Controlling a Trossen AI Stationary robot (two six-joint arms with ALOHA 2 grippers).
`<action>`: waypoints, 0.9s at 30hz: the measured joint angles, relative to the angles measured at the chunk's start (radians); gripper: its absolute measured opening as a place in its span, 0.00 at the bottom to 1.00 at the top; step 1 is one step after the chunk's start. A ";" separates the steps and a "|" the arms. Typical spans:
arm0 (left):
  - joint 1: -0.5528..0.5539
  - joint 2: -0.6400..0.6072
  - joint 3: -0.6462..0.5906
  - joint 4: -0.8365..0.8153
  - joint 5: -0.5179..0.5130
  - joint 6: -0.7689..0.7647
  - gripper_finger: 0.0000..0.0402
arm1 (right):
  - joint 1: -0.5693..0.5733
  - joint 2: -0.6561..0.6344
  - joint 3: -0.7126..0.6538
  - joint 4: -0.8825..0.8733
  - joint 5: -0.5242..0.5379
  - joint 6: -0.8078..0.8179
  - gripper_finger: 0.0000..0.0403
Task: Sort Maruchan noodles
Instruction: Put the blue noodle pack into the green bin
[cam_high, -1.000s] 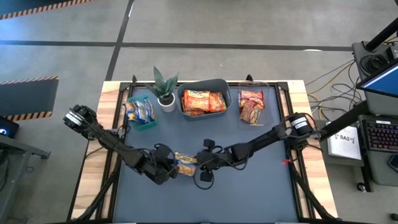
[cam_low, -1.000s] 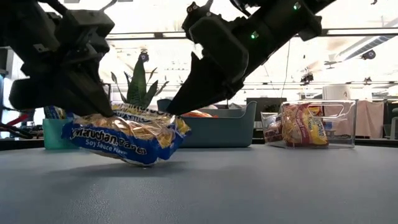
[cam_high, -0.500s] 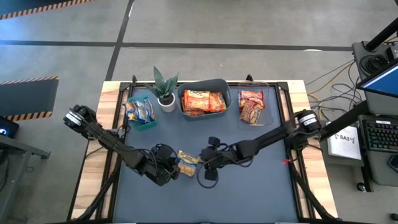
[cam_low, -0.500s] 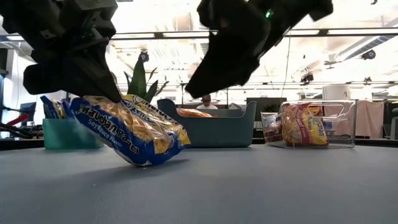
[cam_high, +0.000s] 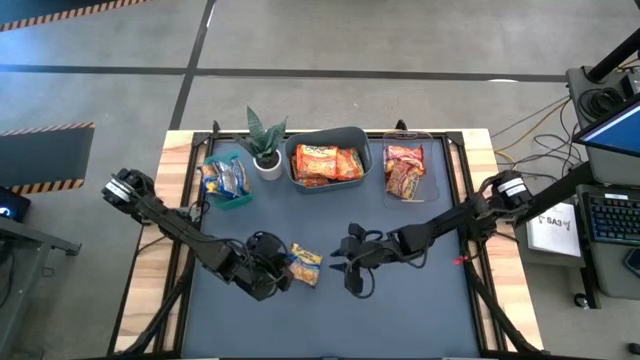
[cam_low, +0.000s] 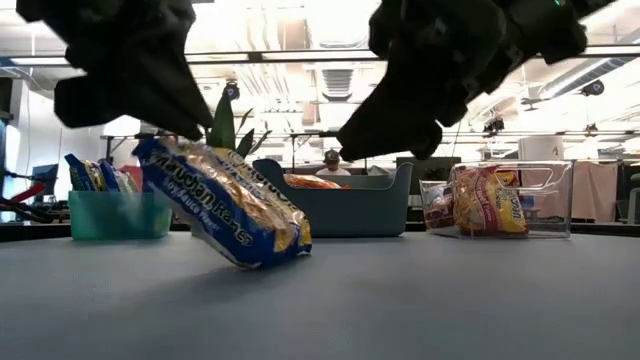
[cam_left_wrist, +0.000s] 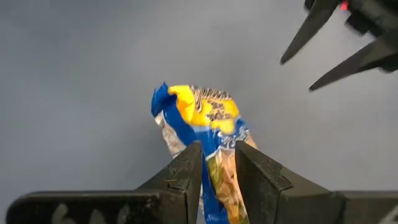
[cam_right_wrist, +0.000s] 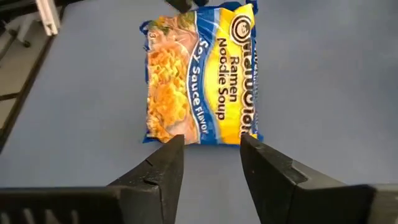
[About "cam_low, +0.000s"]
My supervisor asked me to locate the teal plastic bin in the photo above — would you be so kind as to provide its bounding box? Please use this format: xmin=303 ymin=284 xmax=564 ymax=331
xmin=67 ymin=189 xmax=174 ymax=241

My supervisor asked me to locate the pink hanging cloth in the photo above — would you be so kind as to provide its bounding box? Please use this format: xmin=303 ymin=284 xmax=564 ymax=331
xmin=572 ymin=160 xmax=621 ymax=224

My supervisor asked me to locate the white cabinet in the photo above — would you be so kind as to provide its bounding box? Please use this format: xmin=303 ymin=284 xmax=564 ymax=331
xmin=518 ymin=135 xmax=566 ymax=162

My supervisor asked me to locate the snake plant in white pot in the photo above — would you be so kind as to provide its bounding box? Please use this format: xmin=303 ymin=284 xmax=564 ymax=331
xmin=191 ymin=91 xmax=274 ymax=237

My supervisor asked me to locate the person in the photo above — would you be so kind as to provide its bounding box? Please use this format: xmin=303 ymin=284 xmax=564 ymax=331
xmin=315 ymin=148 xmax=352 ymax=177

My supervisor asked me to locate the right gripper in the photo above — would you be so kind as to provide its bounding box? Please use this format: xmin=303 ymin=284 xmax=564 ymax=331
xmin=336 ymin=0 xmax=521 ymax=162

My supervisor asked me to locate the small tilted monitor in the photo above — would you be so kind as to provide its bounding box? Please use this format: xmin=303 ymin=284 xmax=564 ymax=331
xmin=30 ymin=163 xmax=60 ymax=199

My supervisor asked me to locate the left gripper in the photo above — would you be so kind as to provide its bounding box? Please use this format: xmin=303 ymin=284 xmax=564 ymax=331
xmin=17 ymin=0 xmax=215 ymax=142

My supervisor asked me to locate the clear plastic bin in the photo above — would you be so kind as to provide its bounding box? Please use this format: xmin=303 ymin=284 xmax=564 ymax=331
xmin=418 ymin=159 xmax=575 ymax=240

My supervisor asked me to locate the grey-blue plastic bin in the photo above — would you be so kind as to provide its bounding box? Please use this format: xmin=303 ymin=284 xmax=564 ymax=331
xmin=252 ymin=158 xmax=415 ymax=239

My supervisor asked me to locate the red board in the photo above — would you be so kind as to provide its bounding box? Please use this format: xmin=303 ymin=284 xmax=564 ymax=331
xmin=119 ymin=164 xmax=145 ymax=192

